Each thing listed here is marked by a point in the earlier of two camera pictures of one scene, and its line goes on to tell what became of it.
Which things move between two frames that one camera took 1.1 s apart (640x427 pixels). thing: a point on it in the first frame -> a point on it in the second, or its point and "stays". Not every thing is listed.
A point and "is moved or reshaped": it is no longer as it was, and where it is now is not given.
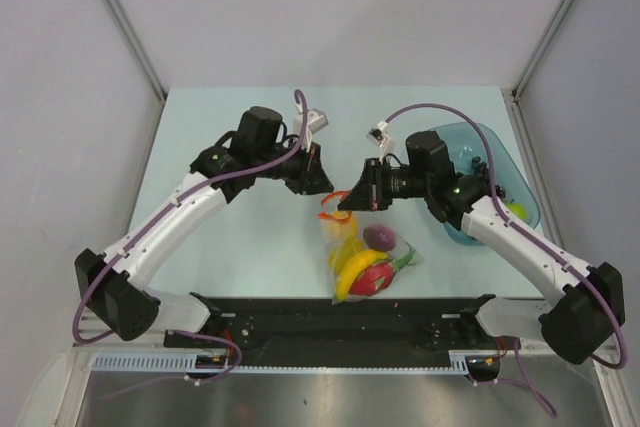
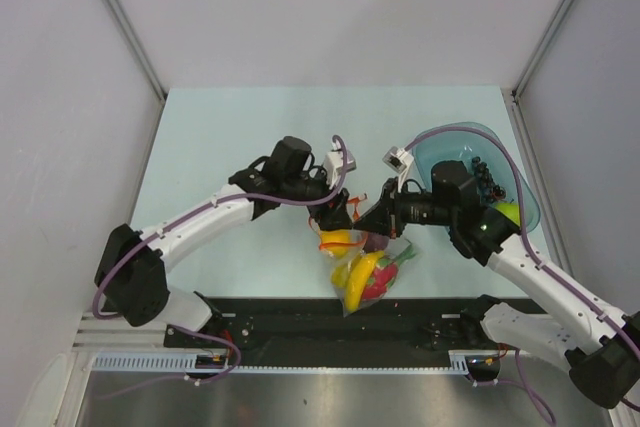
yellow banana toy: x=350 y=268 -> x=360 y=278
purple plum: x=379 y=238 stays
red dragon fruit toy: x=376 y=277 is moved or reshaped
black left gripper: x=311 y=178 -> x=332 y=214
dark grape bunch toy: x=482 y=170 stays
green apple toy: x=518 y=209 stays
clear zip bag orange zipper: x=362 y=265 is moved or reshaped
